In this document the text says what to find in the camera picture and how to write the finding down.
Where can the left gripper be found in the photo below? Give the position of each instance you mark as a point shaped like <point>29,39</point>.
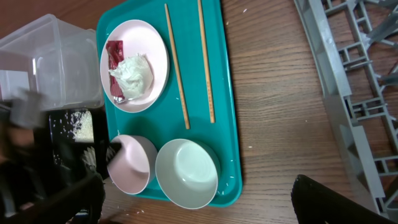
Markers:
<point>33,170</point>

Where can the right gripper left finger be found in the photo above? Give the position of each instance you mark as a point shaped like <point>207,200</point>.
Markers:
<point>79,203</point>

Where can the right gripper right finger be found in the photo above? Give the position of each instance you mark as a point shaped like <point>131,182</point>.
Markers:
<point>314,203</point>

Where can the small pink bowl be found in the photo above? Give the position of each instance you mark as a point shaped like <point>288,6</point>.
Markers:
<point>132,169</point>

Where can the pile of rice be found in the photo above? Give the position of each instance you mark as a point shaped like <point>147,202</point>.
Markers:
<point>72,125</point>

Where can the white tissue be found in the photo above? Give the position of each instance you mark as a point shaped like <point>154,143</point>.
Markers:
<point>131,78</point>

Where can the grey-white bowl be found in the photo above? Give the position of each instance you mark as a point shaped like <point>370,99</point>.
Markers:
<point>188,173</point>

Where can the large white plate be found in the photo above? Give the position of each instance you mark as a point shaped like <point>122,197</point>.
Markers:
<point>138,37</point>

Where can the wooden chopstick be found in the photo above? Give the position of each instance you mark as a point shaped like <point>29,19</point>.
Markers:
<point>206,63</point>
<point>177,68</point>

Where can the red candy wrapper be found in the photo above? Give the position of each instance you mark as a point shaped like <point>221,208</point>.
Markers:
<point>115,52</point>

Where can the grey dishwasher rack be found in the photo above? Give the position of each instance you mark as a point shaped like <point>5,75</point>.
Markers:
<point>354,45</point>

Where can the black plastic tray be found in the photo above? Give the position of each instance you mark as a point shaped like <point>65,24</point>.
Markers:
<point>96,149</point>

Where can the teal serving tray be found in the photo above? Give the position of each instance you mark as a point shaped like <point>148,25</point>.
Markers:
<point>163,121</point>

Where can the clear plastic bin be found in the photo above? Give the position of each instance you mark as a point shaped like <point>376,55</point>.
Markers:
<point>54,58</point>

